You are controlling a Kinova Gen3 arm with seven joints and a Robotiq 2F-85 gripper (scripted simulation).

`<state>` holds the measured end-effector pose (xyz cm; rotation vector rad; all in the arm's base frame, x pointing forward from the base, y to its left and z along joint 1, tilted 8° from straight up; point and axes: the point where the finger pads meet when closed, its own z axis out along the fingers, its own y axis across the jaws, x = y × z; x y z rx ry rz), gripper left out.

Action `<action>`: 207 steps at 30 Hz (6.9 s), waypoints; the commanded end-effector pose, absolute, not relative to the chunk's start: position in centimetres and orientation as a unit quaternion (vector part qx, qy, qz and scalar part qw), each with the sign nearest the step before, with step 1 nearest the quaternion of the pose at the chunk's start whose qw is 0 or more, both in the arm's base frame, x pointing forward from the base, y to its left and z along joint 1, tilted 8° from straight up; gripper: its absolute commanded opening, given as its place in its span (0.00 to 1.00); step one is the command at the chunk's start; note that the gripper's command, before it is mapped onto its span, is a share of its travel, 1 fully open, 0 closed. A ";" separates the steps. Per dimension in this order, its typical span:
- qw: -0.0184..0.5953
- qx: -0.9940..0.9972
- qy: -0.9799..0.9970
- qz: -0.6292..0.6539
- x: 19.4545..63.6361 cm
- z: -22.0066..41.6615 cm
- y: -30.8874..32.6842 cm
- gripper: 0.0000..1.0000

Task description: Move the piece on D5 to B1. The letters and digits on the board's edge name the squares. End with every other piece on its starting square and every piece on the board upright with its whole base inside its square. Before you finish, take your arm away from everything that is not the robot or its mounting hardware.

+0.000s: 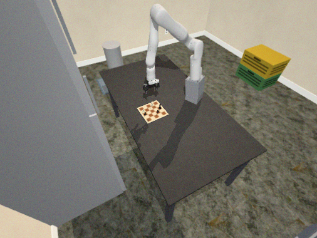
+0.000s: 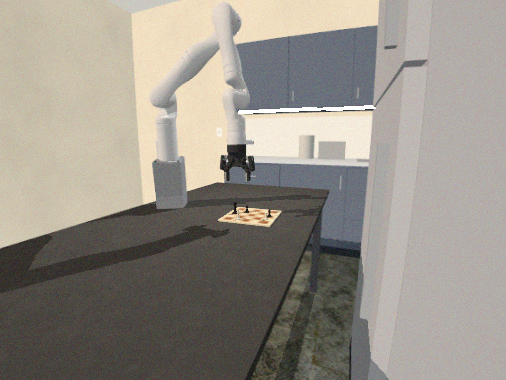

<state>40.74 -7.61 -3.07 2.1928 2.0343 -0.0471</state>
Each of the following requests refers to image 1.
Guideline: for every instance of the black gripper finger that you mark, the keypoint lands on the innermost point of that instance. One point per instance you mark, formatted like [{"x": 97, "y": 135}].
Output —
[
  {"x": 145, "y": 87},
  {"x": 156, "y": 86}
]

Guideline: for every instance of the brown and cream chessboard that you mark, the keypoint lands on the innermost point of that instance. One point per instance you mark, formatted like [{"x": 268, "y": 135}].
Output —
[{"x": 151, "y": 111}]

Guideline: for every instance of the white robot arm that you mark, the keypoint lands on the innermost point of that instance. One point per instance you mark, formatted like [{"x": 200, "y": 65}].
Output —
[{"x": 160, "y": 17}]

